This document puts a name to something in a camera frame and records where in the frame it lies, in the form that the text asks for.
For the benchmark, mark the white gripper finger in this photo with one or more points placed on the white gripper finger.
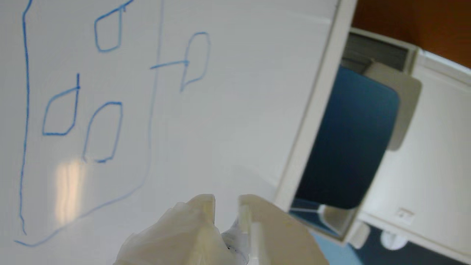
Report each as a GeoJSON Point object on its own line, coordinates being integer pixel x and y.
{"type": "Point", "coordinates": [176, 235]}
{"type": "Point", "coordinates": [283, 239]}

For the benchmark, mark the whiteboard marker pen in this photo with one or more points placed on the whiteboard marker pen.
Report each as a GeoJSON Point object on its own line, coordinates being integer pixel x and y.
{"type": "Point", "coordinates": [235, 243]}

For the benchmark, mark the large white whiteboard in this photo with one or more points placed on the large white whiteboard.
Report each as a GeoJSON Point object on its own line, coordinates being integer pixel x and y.
{"type": "Point", "coordinates": [220, 110]}

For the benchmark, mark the large blue chair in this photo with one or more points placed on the large blue chair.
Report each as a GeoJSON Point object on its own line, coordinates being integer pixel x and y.
{"type": "Point", "coordinates": [349, 140]}

